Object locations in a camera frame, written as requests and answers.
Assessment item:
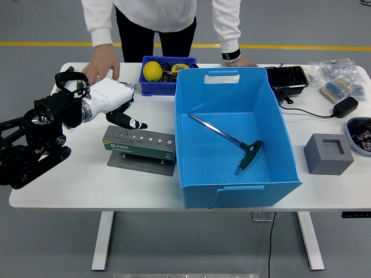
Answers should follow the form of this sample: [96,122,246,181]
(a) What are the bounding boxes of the black adapter cord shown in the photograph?
[280,106,336,119]

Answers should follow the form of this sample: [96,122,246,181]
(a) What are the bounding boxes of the small dark blue plastic bin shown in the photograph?
[139,56,198,96]

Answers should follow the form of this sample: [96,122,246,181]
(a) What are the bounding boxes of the grey foam block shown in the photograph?
[303,133,355,175]

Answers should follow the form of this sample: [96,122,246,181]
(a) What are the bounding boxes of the black hanging cable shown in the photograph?
[267,212,277,278]

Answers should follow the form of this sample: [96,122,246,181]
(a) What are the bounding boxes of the person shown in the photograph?
[81,0,259,85]

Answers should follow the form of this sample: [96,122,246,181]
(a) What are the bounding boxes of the large light blue plastic box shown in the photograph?
[173,67,302,209]

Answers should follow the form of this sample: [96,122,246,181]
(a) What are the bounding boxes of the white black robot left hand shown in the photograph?
[86,77,148,130]

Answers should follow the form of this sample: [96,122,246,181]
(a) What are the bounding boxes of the black strap buckle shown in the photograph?
[278,90,294,104]

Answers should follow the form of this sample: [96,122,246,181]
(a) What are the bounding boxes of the large green T-handle hex wrench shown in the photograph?
[187,112,264,177]

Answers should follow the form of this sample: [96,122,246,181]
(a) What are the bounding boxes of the black power adapter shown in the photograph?
[332,96,359,119]

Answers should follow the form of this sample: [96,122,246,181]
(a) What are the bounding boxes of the black table control panel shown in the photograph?
[341,211,371,219]

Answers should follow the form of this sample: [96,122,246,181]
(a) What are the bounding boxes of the black plastic tray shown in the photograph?
[266,65,309,98]

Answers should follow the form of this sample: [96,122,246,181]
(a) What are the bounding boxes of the metal green wrench holder stand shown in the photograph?
[101,125,177,177]

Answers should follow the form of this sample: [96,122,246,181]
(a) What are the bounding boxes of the white table leg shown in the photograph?
[91,211,114,272]
[297,212,325,272]

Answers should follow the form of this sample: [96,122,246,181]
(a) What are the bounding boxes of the person's left hand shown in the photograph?
[230,56,259,68]

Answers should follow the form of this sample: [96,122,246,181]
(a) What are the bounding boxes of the clear plastic parts bags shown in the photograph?
[307,57,365,103]

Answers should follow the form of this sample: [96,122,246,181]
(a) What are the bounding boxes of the blue resistor strip bundle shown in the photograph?
[319,77,355,103]

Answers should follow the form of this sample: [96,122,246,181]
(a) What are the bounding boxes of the person's right hand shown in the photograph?
[82,45,121,85]

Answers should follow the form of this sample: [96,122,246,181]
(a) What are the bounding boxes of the grey metal foot plate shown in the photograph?
[251,211,276,222]

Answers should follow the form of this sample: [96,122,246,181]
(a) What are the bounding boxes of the white bowl of small parts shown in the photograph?
[346,116,371,158]

